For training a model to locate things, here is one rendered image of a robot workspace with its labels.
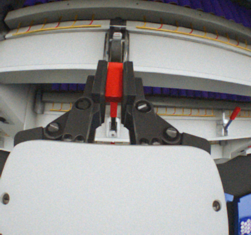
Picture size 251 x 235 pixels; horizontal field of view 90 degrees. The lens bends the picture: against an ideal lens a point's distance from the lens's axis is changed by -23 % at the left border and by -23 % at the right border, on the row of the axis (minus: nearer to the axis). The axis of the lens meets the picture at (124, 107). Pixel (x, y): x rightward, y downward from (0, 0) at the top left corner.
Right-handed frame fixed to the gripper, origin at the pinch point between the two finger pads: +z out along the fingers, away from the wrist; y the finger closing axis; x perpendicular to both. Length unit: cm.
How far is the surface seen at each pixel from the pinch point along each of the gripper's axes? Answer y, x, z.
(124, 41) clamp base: 0.7, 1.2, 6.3
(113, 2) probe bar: -0.8, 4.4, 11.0
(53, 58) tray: -7.1, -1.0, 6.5
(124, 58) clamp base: 0.9, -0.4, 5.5
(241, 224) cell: 54, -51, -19
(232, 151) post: 43, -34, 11
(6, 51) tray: -14.8, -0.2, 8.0
